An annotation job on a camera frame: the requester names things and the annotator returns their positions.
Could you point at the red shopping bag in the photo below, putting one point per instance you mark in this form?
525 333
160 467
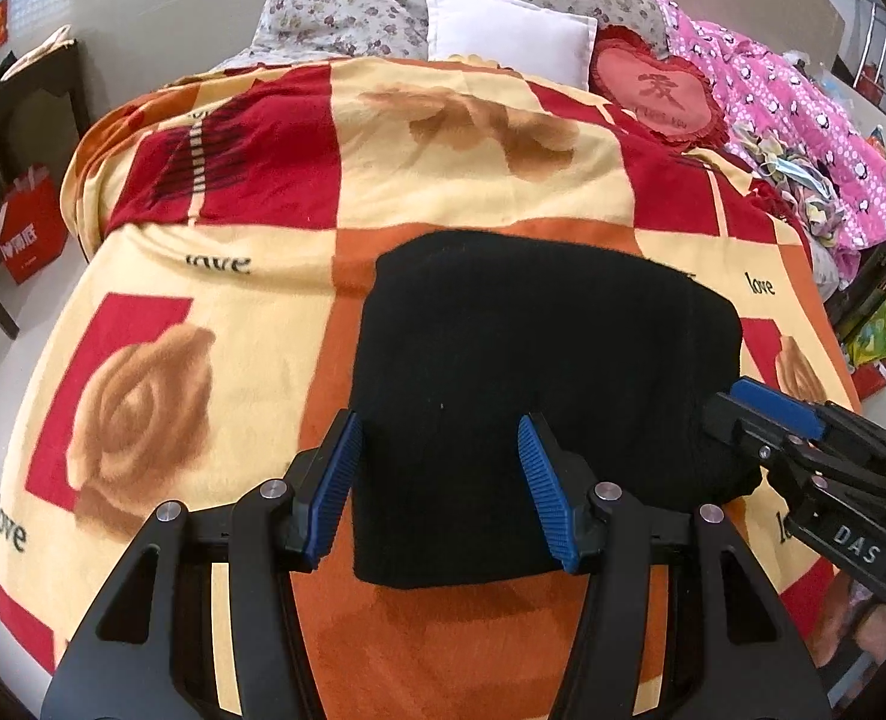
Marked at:
26 229

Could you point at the dark wooden bed frame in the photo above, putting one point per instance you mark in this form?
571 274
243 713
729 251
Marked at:
874 274

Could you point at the green packet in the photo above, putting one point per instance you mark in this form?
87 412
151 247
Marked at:
877 331

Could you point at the pink printed quilt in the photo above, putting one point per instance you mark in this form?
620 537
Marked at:
803 120

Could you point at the person's right hand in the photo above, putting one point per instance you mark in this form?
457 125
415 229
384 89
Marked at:
859 626

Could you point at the red heart pillow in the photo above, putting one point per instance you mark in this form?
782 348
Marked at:
657 94

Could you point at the floral grey quilt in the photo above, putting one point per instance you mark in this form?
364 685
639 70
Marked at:
338 11

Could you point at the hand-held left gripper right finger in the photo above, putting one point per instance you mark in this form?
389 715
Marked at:
548 499

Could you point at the dark wooden desk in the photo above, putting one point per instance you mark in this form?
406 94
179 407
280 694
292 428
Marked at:
8 142

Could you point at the rose print blanket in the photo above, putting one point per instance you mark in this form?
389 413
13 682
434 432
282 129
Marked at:
225 277

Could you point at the black pants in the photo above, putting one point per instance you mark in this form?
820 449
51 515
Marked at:
533 360

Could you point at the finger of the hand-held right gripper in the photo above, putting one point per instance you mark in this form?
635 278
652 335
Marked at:
777 403

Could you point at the colourful crumpled cloth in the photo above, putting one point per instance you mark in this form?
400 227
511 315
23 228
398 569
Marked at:
796 180

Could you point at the white pillow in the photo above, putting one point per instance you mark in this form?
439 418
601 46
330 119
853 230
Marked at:
507 30

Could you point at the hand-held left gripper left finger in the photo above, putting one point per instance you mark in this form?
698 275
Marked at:
334 495

